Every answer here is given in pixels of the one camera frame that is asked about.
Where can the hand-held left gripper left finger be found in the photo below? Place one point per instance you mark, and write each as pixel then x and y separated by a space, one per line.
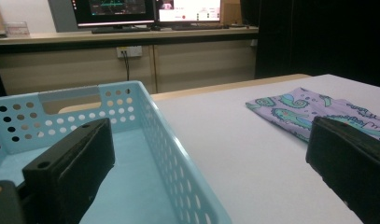
pixel 69 168

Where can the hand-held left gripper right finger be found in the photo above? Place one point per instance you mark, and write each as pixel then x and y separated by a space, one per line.
pixel 352 161

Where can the light blue perforated plastic basket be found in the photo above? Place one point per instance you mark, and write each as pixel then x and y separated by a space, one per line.
pixel 131 174

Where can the purple seahorse print cloth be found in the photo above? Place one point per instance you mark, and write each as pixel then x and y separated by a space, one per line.
pixel 290 109

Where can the black curtain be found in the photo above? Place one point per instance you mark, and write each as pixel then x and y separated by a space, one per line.
pixel 321 37

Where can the black keyboard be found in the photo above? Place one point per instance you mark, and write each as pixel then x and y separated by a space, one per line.
pixel 120 30
pixel 197 27

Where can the clear plastic box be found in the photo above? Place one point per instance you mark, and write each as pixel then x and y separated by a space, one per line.
pixel 17 28

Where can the dark screen computer monitor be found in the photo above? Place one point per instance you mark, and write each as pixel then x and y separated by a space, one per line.
pixel 113 11

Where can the beige wooden counter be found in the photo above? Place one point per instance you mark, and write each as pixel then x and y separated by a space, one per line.
pixel 194 62

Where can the black computer mouse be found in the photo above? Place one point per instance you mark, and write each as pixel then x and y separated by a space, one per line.
pixel 155 27

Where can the bright screen computer monitor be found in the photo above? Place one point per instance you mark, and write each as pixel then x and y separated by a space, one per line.
pixel 190 11

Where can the white wall outlet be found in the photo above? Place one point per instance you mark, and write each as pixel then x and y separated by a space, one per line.
pixel 134 51

